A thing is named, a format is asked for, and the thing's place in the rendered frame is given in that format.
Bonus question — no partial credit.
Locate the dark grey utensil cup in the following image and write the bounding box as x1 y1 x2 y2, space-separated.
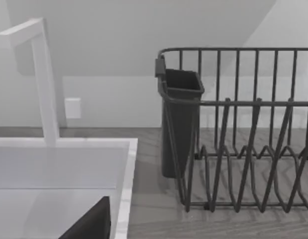
161 68 205 178

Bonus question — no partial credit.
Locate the white sink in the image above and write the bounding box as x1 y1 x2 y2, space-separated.
0 137 139 239

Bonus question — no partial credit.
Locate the dark grey wire dish rack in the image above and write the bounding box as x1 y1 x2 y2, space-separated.
155 47 308 214

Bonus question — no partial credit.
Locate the white wall socket plate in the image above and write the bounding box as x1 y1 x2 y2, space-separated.
64 98 82 119

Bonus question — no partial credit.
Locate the tall white tap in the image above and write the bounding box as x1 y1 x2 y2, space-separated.
0 17 60 148

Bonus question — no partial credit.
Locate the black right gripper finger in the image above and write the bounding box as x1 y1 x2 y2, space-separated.
58 196 111 239

